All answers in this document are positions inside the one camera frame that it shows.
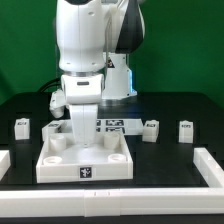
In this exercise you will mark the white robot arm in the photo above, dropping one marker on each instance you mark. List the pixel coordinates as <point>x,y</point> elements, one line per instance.
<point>86,32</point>

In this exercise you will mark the white square tabletop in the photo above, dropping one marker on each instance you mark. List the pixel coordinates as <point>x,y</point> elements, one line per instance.
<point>63,160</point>

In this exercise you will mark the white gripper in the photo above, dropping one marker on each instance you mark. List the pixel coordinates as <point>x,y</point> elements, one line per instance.
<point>82,93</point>

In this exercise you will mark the white obstacle fence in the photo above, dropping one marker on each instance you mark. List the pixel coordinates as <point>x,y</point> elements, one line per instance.
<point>117,202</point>

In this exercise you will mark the white marker base plate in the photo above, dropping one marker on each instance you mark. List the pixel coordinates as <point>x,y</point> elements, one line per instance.
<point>126,126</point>

